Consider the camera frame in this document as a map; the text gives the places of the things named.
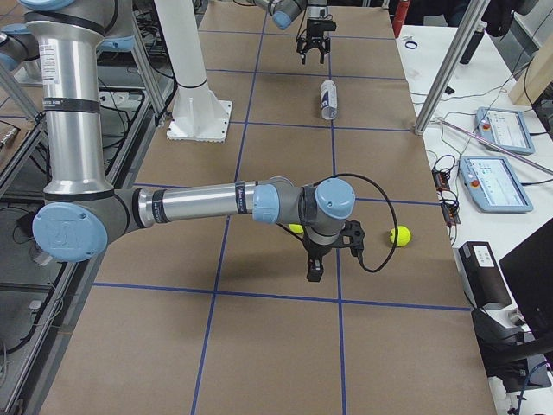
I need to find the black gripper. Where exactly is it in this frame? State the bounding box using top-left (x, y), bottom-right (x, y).
top-left (302, 235), bottom-right (340, 282)
top-left (296, 18), bottom-right (336, 65)

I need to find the yellow tennis ball number three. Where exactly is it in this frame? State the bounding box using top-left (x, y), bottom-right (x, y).
top-left (288, 224), bottom-right (304, 234)

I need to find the tennis ball can clear tube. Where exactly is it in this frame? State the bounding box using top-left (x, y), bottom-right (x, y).
top-left (320, 80), bottom-right (338, 120)

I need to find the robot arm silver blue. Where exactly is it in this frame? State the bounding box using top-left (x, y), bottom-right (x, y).
top-left (235, 0), bottom-right (337, 65)
top-left (137, 3), bottom-right (334, 193)

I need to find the brown paper table mat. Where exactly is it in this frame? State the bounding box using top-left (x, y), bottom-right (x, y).
top-left (38, 0), bottom-right (498, 415)

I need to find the black mini pc box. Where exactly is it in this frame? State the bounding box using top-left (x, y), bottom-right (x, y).
top-left (457, 241), bottom-right (512, 310)

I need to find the blue teach pendant near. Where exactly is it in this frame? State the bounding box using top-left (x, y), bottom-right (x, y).
top-left (459, 156), bottom-right (533, 214)

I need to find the blue teach pendant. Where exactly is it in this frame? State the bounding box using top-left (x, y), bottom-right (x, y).
top-left (459, 156), bottom-right (533, 214)
top-left (476, 107), bottom-right (535, 156)

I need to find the blue teach pendant far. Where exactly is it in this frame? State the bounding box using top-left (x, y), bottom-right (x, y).
top-left (476, 107), bottom-right (535, 156)

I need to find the black computer monitor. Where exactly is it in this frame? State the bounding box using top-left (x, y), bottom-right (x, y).
top-left (499, 220), bottom-right (552, 336)

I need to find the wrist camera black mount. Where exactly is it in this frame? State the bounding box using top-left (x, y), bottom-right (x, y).
top-left (337, 220), bottom-right (365, 257)

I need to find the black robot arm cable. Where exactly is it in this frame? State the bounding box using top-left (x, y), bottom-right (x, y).
top-left (332, 173), bottom-right (399, 273)

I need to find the white pedestal column base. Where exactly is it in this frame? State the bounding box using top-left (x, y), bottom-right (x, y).
top-left (155, 0), bottom-right (232, 143)

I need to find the small circuit board with wires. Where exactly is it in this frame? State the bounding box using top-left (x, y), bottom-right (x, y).
top-left (431, 155), bottom-right (461, 228)

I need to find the aluminium frame post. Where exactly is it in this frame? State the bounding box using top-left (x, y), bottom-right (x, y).
top-left (413, 0), bottom-right (490, 136)

